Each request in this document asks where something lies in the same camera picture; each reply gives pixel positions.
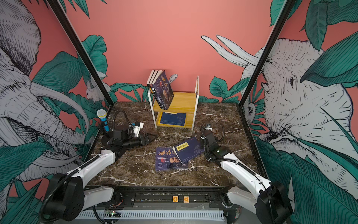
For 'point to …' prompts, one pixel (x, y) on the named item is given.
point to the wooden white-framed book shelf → (181, 110)
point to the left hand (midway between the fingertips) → (154, 136)
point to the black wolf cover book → (156, 96)
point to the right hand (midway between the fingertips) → (204, 134)
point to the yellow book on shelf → (160, 115)
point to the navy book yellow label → (173, 118)
